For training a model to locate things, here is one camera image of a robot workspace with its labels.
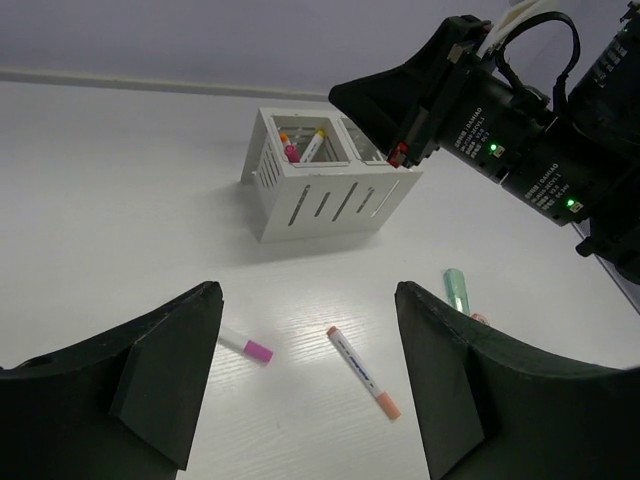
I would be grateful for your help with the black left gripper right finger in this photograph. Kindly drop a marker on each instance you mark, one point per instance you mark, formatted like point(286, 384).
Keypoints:
point(490, 406)

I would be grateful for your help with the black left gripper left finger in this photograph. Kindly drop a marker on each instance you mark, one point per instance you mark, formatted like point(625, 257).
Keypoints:
point(127, 399)

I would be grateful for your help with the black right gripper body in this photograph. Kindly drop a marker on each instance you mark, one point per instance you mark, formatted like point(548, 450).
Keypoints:
point(572, 155)

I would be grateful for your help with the white marker salmon cap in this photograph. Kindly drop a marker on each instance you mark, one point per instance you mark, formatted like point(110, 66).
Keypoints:
point(348, 353)

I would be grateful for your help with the green correction tape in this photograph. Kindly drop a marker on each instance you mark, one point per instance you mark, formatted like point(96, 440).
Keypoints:
point(456, 290)

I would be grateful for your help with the white marker purple cap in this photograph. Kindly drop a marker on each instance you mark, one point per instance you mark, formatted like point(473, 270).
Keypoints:
point(244, 345)

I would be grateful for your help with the white marker yellow cap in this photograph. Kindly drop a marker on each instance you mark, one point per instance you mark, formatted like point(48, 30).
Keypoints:
point(313, 146)

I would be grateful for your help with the white marker pink caps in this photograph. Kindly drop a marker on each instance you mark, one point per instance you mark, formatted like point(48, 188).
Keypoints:
point(291, 153)

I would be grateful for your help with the white marker orange cap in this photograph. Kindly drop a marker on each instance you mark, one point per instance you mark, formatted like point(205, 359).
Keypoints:
point(285, 139)

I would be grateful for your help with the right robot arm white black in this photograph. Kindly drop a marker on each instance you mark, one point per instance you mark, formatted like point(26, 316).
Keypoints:
point(615, 250)

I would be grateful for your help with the white two-compartment slotted organizer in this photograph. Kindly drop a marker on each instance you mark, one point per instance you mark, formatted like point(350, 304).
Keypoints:
point(347, 188)

